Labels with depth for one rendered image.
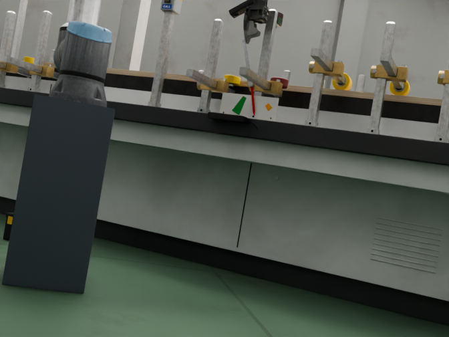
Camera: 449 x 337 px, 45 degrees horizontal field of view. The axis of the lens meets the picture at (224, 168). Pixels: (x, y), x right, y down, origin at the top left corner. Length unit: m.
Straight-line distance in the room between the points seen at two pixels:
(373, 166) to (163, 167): 1.08
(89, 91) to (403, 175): 1.19
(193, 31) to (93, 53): 4.46
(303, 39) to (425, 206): 4.44
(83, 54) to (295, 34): 4.89
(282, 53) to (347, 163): 4.34
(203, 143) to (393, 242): 0.91
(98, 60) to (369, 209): 1.27
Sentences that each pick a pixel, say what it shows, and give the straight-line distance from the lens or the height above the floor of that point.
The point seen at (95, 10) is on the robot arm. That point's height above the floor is 0.96.
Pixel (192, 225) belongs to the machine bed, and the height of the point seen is 0.18.
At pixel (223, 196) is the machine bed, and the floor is 0.34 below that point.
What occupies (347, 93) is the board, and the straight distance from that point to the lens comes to 2.47.
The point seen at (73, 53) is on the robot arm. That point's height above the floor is 0.76.
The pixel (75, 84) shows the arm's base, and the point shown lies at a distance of 1.84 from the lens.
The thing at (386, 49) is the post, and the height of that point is 1.03.
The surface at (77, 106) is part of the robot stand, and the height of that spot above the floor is 0.58.
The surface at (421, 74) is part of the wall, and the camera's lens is 7.19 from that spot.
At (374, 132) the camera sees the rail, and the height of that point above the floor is 0.71.
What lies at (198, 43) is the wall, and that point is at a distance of 6.27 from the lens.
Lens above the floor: 0.46
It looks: level
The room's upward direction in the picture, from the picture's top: 10 degrees clockwise
